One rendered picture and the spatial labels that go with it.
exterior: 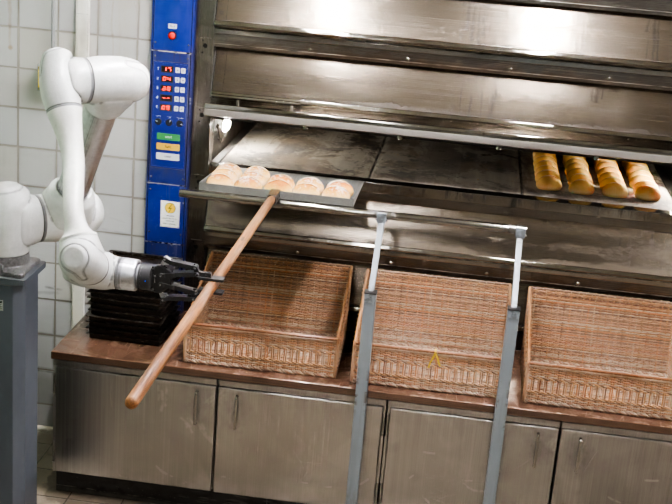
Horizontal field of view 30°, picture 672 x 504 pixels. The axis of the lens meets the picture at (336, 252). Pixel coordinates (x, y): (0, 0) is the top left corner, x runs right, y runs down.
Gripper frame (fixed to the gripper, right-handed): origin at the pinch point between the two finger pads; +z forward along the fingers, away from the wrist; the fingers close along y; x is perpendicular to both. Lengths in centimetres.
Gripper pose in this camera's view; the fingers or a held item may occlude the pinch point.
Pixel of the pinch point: (211, 284)
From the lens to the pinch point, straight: 345.6
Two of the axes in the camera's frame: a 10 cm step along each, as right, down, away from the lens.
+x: -1.2, 2.9, -9.5
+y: -0.9, 9.5, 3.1
